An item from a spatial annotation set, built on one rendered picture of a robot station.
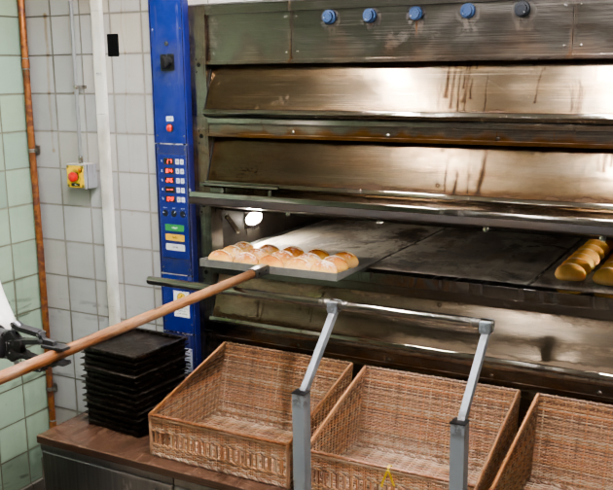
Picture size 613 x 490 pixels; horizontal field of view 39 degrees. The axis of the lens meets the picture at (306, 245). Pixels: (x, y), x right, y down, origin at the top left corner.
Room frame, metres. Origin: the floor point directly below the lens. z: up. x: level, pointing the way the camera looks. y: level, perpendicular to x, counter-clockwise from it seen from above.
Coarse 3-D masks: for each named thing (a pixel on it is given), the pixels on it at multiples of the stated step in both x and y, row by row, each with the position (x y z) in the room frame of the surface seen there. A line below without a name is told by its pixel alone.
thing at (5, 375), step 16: (208, 288) 2.61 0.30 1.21; (224, 288) 2.67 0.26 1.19; (176, 304) 2.45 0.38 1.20; (128, 320) 2.28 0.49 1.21; (144, 320) 2.32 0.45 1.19; (96, 336) 2.15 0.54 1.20; (112, 336) 2.20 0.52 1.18; (48, 352) 2.01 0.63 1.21; (64, 352) 2.05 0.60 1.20; (16, 368) 1.91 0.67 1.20; (32, 368) 1.95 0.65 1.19; (0, 384) 1.87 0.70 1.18
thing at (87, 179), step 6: (72, 162) 3.51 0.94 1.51; (84, 162) 3.50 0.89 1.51; (90, 162) 3.50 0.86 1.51; (66, 168) 3.48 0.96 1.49; (72, 168) 3.47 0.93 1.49; (84, 168) 3.44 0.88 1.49; (90, 168) 3.47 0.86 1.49; (78, 174) 3.45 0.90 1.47; (84, 174) 3.44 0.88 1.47; (90, 174) 3.47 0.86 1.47; (78, 180) 3.45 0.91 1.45; (84, 180) 3.44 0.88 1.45; (90, 180) 3.47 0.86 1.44; (96, 180) 3.50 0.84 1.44; (72, 186) 3.47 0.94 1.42; (78, 186) 3.45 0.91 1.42; (84, 186) 3.44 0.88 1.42; (90, 186) 3.46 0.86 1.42; (96, 186) 3.49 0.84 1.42
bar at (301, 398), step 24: (192, 288) 2.82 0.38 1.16; (240, 288) 2.74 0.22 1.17; (336, 312) 2.56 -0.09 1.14; (360, 312) 2.53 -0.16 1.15; (384, 312) 2.49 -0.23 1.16; (408, 312) 2.46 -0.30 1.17; (432, 312) 2.43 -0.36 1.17; (312, 360) 2.46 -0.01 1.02; (480, 360) 2.28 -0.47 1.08; (456, 432) 2.15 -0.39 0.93; (456, 456) 2.14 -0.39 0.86; (456, 480) 2.14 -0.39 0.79
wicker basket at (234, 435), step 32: (224, 352) 3.17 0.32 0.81; (256, 352) 3.11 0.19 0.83; (288, 352) 3.04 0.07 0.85; (192, 384) 2.98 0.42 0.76; (224, 384) 3.13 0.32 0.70; (256, 384) 3.07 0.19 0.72; (288, 384) 3.02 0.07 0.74; (320, 384) 2.95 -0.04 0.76; (160, 416) 2.75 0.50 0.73; (192, 416) 2.98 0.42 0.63; (224, 416) 3.08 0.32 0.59; (288, 416) 2.97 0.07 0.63; (320, 416) 2.71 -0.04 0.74; (160, 448) 2.75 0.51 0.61; (192, 448) 2.81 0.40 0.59; (224, 448) 2.80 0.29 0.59; (256, 448) 2.57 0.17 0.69; (288, 448) 2.51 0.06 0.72; (256, 480) 2.57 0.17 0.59; (288, 480) 2.51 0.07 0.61
